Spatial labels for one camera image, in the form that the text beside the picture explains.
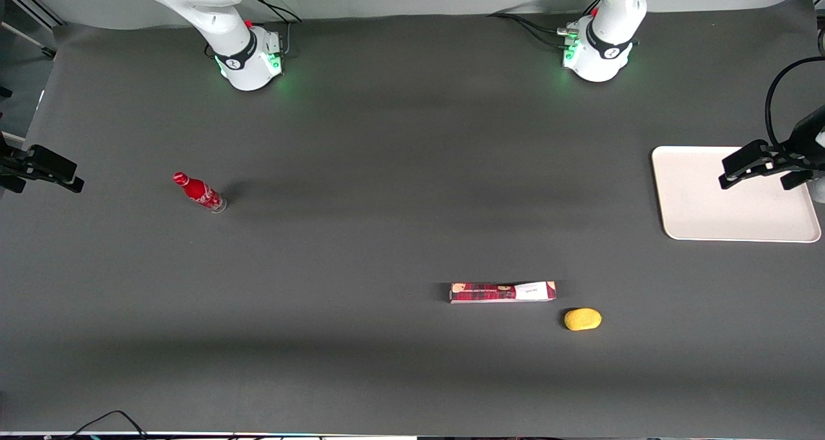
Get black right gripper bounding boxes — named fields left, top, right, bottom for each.
left=0, top=133, right=85, bottom=194

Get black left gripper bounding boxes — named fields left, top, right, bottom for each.
left=719, top=106, right=825, bottom=191

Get red cookie box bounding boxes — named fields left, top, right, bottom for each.
left=449, top=281, right=557, bottom=304

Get white rectangular tray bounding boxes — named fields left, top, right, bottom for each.
left=652, top=146, right=822, bottom=243

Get red cola bottle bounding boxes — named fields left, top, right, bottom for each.
left=172, top=171, right=228, bottom=214

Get yellow oval sponge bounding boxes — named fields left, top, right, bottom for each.
left=564, top=308, right=603, bottom=332

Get aluminium frame rail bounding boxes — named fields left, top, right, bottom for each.
left=0, top=0, right=66, bottom=30

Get black cable at table edge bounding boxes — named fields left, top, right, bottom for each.
left=64, top=410, right=150, bottom=440

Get black left base cables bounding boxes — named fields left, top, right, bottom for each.
left=487, top=0, right=603, bottom=51

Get black base cables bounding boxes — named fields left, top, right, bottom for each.
left=487, top=0, right=603, bottom=51
left=245, top=0, right=304, bottom=57

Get black right base cables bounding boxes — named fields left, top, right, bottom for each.
left=245, top=0, right=304, bottom=57

